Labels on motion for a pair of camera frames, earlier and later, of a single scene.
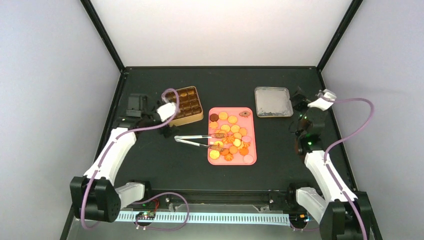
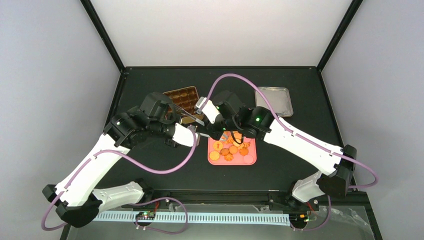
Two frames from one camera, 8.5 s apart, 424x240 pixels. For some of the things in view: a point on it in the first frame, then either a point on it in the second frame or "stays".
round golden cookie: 214,154 stays
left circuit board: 150,215 stays
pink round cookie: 248,159 stays
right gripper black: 302,98 -> 214,134
